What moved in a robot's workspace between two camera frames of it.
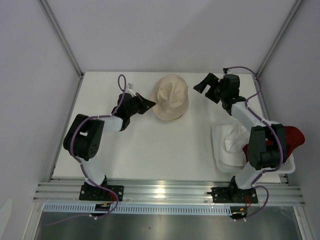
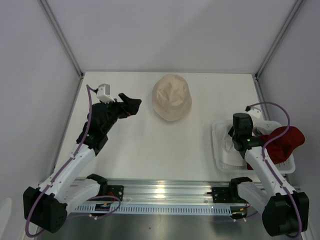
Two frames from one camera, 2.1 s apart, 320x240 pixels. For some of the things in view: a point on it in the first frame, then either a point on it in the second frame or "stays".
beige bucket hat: x=170 y=94 stays
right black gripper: x=210 y=79 to x=231 y=132
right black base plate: x=233 y=195 stays
